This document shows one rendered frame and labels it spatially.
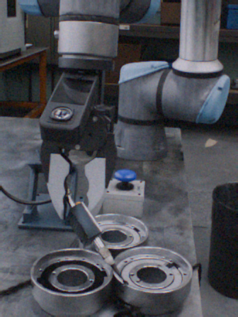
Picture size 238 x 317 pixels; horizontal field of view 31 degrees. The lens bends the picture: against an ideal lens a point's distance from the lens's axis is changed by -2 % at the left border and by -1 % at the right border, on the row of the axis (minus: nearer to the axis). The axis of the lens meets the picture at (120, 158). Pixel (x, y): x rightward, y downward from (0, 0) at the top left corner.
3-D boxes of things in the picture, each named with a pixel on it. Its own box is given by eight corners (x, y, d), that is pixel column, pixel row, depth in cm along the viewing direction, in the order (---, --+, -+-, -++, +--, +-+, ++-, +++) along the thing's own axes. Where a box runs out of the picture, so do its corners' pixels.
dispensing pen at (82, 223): (126, 296, 51) (53, 186, 55) (119, 303, 54) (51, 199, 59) (141, 286, 52) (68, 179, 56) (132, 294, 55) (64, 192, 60)
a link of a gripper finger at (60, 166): (71, 208, 62) (83, 147, 60) (62, 222, 56) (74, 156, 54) (51, 203, 62) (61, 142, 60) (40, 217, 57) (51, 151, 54)
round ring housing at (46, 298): (35, 328, 49) (34, 300, 48) (28, 277, 59) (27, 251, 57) (121, 315, 52) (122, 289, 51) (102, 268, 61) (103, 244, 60)
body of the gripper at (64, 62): (114, 146, 61) (120, 61, 59) (106, 159, 53) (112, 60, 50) (61, 142, 62) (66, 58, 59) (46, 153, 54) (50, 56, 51)
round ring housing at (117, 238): (123, 229, 72) (124, 208, 71) (161, 260, 64) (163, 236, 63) (67, 245, 67) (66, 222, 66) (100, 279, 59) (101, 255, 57)
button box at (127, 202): (142, 218, 76) (144, 194, 75) (102, 216, 77) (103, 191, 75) (144, 199, 84) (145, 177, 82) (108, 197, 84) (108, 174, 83)
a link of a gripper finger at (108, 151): (119, 185, 56) (115, 118, 54) (118, 188, 55) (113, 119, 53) (83, 186, 57) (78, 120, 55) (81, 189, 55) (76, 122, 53)
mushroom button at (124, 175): (134, 202, 77) (136, 176, 75) (112, 200, 77) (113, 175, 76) (135, 193, 81) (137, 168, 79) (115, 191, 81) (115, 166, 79)
